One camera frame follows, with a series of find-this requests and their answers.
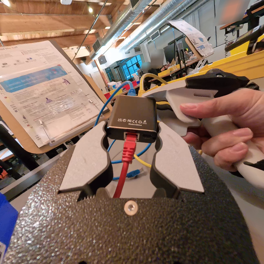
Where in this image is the yellow plastic bin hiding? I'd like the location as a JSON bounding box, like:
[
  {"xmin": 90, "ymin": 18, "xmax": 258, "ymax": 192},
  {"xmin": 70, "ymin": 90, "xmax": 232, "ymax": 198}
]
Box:
[{"xmin": 203, "ymin": 49, "xmax": 264, "ymax": 83}]

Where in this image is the red ethernet cable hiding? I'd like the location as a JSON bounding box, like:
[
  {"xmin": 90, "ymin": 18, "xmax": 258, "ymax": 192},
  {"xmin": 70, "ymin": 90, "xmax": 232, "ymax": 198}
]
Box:
[{"xmin": 112, "ymin": 132, "xmax": 138, "ymax": 199}]

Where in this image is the silver ventilation duct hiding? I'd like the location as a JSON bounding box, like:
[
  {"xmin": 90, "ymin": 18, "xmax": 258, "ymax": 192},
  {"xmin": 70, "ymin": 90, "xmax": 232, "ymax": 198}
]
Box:
[{"xmin": 89, "ymin": 0, "xmax": 199, "ymax": 60}]

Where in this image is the person's right hand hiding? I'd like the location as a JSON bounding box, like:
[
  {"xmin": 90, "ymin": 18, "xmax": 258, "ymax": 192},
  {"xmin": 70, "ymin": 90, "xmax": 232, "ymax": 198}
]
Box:
[{"xmin": 179, "ymin": 88, "xmax": 264, "ymax": 172}]

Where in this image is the grey desk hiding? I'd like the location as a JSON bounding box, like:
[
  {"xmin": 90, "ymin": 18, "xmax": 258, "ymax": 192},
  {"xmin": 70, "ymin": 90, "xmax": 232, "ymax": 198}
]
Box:
[{"xmin": 0, "ymin": 144, "xmax": 264, "ymax": 264}]

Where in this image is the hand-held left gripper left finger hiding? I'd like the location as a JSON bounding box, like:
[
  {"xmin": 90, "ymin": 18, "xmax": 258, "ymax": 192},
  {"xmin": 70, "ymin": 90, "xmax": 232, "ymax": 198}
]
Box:
[{"xmin": 59, "ymin": 121, "xmax": 114, "ymax": 192}]

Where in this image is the printed instruction sheet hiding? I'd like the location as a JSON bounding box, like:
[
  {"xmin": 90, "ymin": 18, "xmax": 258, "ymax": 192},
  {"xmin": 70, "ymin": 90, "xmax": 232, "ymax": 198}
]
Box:
[{"xmin": 0, "ymin": 41, "xmax": 103, "ymax": 148}]

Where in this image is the document stand with sheet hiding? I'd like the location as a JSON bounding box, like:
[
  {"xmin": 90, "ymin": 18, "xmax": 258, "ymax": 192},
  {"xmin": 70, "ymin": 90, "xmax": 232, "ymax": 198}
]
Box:
[{"xmin": 167, "ymin": 20, "xmax": 215, "ymax": 71}]

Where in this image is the blue plastic bin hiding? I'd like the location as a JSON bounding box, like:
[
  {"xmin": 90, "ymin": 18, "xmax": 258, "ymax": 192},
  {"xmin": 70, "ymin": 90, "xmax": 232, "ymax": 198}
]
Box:
[{"xmin": 0, "ymin": 192, "xmax": 19, "ymax": 261}]

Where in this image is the brown board document stand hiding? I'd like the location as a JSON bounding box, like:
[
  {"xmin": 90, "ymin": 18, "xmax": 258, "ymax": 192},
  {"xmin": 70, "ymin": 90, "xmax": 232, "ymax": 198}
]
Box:
[{"xmin": 0, "ymin": 40, "xmax": 113, "ymax": 154}]

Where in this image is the black metal frame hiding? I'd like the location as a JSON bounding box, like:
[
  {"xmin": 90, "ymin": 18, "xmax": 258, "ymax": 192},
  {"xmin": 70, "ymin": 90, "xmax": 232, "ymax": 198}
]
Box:
[{"xmin": 0, "ymin": 124, "xmax": 40, "ymax": 181}]

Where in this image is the yellow ethernet cable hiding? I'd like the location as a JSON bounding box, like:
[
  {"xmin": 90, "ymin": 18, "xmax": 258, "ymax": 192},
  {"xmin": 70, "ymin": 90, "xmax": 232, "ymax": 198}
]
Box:
[{"xmin": 134, "ymin": 73, "xmax": 204, "ymax": 168}]

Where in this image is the blue ethernet cable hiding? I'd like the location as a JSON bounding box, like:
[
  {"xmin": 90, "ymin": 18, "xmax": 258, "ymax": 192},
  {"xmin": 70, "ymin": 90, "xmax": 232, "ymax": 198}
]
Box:
[{"xmin": 94, "ymin": 81, "xmax": 152, "ymax": 179}]

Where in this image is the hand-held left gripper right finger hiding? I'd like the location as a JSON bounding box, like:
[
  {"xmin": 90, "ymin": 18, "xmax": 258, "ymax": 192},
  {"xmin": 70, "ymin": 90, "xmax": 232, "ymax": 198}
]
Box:
[{"xmin": 149, "ymin": 122, "xmax": 205, "ymax": 199}]

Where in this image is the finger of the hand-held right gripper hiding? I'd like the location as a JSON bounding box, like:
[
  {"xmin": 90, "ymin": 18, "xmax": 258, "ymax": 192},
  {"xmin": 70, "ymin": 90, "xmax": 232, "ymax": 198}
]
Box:
[
  {"xmin": 166, "ymin": 88, "xmax": 218, "ymax": 137},
  {"xmin": 142, "ymin": 84, "xmax": 187, "ymax": 102}
]

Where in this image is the black network switch box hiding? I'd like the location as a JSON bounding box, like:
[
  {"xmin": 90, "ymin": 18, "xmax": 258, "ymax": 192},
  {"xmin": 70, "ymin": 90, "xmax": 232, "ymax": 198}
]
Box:
[{"xmin": 106, "ymin": 95, "xmax": 158, "ymax": 143}]

